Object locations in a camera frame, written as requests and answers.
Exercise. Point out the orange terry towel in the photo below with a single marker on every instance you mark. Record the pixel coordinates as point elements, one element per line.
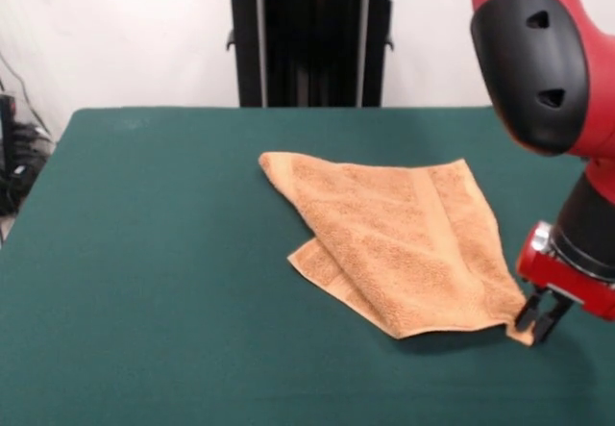
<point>394,233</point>

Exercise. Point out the dark green table cloth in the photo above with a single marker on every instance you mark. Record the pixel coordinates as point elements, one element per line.
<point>144,301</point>

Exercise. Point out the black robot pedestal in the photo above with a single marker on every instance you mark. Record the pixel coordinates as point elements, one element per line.
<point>312,51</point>

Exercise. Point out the black electronics box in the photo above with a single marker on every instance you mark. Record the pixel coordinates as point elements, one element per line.
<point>7,157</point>

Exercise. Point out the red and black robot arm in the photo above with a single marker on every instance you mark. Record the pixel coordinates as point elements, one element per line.
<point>543,70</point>

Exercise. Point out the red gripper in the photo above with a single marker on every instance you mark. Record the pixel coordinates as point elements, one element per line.
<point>562,282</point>

